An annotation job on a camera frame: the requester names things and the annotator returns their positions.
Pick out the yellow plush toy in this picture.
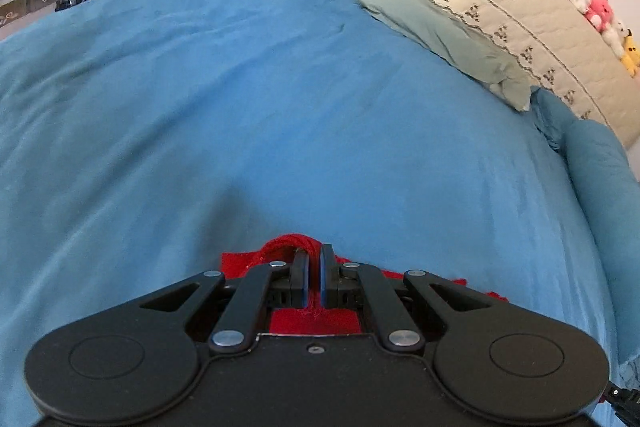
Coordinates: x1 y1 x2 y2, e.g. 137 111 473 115
620 29 640 78

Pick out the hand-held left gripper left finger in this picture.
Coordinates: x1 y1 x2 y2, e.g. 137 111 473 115
136 247 312 356

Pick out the pink plush toy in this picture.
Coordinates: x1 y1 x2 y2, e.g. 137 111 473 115
584 0 615 32

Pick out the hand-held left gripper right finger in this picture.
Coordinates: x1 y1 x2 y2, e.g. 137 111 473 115
319 243 507 354

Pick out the red knit sweater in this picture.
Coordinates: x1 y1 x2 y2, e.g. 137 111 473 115
220 232 509 338

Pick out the blue pillow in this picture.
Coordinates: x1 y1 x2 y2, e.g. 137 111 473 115
531 86 640 370

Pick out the green pillow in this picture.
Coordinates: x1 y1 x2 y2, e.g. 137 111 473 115
357 0 533 112

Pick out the blue bed sheet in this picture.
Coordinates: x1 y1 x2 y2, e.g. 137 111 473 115
0 0 623 427

